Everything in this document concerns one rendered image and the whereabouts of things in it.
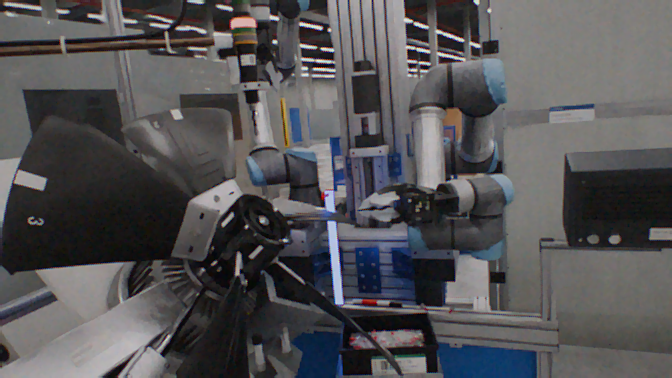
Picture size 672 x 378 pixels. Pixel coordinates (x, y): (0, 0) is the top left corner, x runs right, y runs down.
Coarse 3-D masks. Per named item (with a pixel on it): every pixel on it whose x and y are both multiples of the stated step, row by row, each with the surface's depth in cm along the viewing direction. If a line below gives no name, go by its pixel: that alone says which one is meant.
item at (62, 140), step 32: (64, 128) 60; (96, 128) 63; (32, 160) 57; (64, 160) 59; (96, 160) 62; (128, 160) 65; (32, 192) 56; (64, 192) 58; (96, 192) 61; (128, 192) 64; (160, 192) 68; (64, 224) 58; (96, 224) 61; (128, 224) 64; (160, 224) 68; (0, 256) 53; (32, 256) 55; (64, 256) 58; (96, 256) 61; (128, 256) 65; (160, 256) 69
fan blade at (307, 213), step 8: (280, 200) 113; (288, 200) 113; (280, 208) 105; (288, 208) 105; (296, 208) 106; (304, 208) 106; (312, 208) 108; (288, 216) 90; (296, 216) 92; (304, 216) 94; (312, 216) 96; (320, 216) 98; (328, 216) 101; (336, 216) 104; (344, 216) 108; (352, 224) 102
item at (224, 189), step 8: (224, 184) 84; (232, 184) 84; (208, 192) 83; (216, 192) 83; (224, 192) 83; (240, 192) 83; (192, 200) 83; (200, 200) 83; (208, 200) 82; (224, 200) 82; (232, 200) 82; (216, 208) 82; (224, 208) 81
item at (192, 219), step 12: (192, 204) 72; (192, 216) 72; (204, 216) 73; (216, 216) 75; (180, 228) 71; (192, 228) 72; (204, 228) 74; (180, 240) 71; (192, 240) 72; (204, 240) 74; (180, 252) 71; (192, 252) 73; (204, 252) 74
